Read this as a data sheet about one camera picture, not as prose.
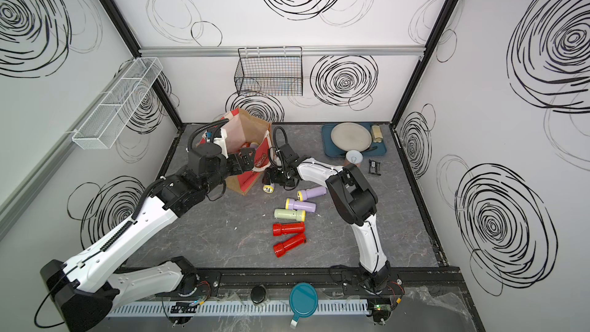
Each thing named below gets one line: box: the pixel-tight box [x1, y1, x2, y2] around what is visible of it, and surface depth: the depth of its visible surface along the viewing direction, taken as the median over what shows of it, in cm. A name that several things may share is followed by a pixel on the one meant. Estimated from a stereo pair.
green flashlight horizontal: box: [273, 209, 307, 223], surface depth 88 cm
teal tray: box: [321, 122, 387, 158], surface depth 113 cm
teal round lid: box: [288, 282, 319, 329], surface depth 66 cm
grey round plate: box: [330, 122, 373, 153], surface depth 117 cm
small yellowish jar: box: [371, 124, 384, 143], surface depth 114 cm
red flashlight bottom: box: [273, 233, 307, 259], surface depth 81 cm
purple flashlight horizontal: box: [285, 198, 317, 213], surface depth 91 cm
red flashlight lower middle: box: [272, 221, 305, 237], surface depth 84 cm
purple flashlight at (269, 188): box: [262, 182, 276, 194], surface depth 96 cm
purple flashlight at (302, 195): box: [296, 185, 328, 202], surface depth 95 cm
